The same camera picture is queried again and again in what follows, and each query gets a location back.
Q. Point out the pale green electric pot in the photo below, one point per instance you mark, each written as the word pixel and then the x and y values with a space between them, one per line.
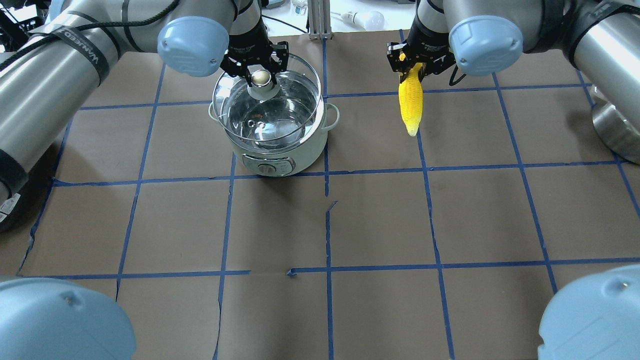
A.
pixel 292 161

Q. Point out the yellow plastic corn cob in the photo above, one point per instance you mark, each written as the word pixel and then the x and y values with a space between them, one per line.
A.
pixel 410 100

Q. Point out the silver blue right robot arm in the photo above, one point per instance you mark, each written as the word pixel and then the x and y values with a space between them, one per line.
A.
pixel 600 38

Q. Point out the glass pot lid with knob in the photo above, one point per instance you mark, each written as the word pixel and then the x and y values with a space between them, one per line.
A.
pixel 265 97

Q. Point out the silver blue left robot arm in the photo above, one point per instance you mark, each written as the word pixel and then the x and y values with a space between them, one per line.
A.
pixel 46 81

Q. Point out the black rice cooker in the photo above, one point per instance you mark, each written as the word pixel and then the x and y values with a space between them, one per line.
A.
pixel 13 210

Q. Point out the aluminium frame post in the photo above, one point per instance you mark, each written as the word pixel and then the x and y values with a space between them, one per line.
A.
pixel 319 20

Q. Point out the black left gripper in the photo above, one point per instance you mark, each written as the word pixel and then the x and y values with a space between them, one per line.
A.
pixel 248 41

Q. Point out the white light bulb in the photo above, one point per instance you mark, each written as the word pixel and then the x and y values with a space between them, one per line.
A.
pixel 366 20

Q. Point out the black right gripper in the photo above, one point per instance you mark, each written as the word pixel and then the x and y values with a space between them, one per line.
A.
pixel 429 39

